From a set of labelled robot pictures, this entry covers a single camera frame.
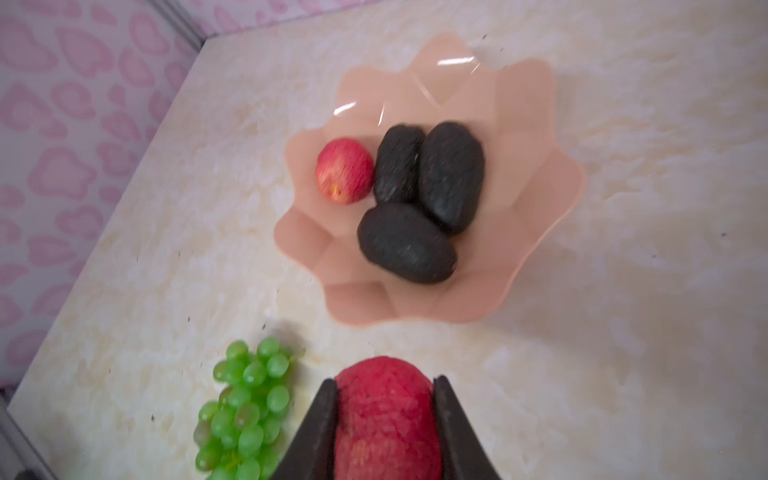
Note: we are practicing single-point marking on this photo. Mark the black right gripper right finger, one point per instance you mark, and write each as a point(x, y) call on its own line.
point(463, 457)

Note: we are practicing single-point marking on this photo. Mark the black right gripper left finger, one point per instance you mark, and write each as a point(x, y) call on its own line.
point(310, 456)

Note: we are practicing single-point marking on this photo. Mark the green fake grape bunch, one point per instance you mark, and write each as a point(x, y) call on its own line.
point(238, 433)

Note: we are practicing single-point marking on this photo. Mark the dark fake avocado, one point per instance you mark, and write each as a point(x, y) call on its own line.
point(400, 239)
point(451, 176)
point(397, 164)

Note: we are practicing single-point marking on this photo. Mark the small red fake apple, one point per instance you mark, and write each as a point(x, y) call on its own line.
point(344, 171)

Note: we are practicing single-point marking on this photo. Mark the pink translucent fruit bowl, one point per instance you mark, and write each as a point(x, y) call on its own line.
point(530, 183)

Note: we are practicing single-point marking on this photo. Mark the aluminium left floor rail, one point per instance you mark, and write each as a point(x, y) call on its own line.
point(19, 458)

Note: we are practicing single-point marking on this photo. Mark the aluminium corner frame post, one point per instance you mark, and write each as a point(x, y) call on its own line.
point(180, 21)

